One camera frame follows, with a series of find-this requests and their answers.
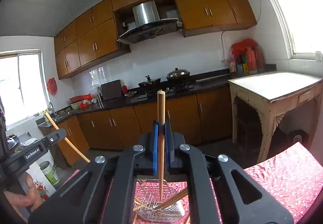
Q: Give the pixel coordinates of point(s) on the old cream wooden table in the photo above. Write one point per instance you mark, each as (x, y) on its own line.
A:
(273, 95)

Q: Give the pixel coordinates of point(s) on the black wok with lid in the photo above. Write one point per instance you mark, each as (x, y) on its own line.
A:
(150, 84)

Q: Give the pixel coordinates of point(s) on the wire metal utensil holder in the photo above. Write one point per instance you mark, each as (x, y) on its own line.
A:
(150, 182)

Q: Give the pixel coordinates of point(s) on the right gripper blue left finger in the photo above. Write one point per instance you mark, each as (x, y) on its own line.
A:
(154, 146)

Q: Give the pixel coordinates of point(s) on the black gas stove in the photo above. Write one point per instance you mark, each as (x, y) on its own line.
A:
(169, 90)

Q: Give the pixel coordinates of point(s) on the red basin on counter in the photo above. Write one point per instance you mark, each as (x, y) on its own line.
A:
(80, 98)

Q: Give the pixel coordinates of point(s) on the white green paint bucket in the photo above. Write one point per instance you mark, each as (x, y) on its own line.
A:
(50, 172)

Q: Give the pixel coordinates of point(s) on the chopstick bundle in holder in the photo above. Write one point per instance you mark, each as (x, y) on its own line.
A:
(171, 201)

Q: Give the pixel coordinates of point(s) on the red plastic bag on wall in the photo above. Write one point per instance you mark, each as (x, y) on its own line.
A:
(52, 86)

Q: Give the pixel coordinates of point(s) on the upper wooden wall cabinets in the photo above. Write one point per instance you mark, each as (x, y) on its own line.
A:
(107, 29)

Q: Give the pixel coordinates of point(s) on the person's left hand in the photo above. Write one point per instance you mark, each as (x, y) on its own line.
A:
(32, 198)

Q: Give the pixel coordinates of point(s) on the orange bottle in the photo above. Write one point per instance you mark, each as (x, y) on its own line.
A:
(251, 60)

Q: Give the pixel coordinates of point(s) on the small red bottle on counter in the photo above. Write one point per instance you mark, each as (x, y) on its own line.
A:
(124, 88)

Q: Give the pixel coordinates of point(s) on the lower wooden kitchen cabinets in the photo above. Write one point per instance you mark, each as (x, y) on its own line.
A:
(201, 117)

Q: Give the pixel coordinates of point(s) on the long wooden chopstick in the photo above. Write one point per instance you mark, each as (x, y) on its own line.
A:
(66, 139)

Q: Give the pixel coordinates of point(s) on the red floral tablecloth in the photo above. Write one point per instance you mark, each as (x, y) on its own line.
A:
(294, 178)

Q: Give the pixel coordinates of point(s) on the steel range hood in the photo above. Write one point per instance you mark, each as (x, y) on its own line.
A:
(147, 20)

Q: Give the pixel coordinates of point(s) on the dark wok with shiny lid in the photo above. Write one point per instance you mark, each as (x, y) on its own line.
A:
(178, 75)

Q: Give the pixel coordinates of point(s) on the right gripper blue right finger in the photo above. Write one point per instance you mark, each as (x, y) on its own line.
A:
(169, 146)

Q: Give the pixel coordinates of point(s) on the left window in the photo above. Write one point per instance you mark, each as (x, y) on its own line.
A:
(23, 91)

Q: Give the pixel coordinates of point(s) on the right window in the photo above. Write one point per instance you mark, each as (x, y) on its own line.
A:
(301, 22)

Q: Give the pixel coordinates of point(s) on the window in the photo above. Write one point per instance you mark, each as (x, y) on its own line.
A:
(301, 22)
(23, 91)

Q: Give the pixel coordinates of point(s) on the red bag on counter corner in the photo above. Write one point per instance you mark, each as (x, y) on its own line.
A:
(241, 47)

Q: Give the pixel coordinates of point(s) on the dark red bottle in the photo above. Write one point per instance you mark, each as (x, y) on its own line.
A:
(259, 59)

